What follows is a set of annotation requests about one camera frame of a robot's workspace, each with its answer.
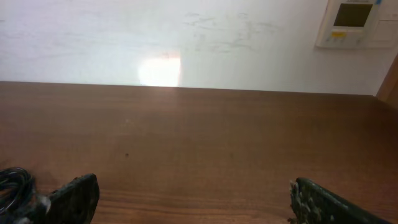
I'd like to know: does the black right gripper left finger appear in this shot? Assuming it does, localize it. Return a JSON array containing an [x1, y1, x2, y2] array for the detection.
[[18, 173, 100, 224]]

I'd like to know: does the white wall control panel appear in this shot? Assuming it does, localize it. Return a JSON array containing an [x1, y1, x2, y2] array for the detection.
[[315, 0, 397, 49]]

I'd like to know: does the black usb cable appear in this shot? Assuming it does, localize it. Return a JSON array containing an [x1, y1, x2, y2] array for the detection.
[[0, 167, 35, 218]]

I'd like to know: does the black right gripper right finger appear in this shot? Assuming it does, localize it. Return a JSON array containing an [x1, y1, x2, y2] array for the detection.
[[289, 177, 390, 224]]

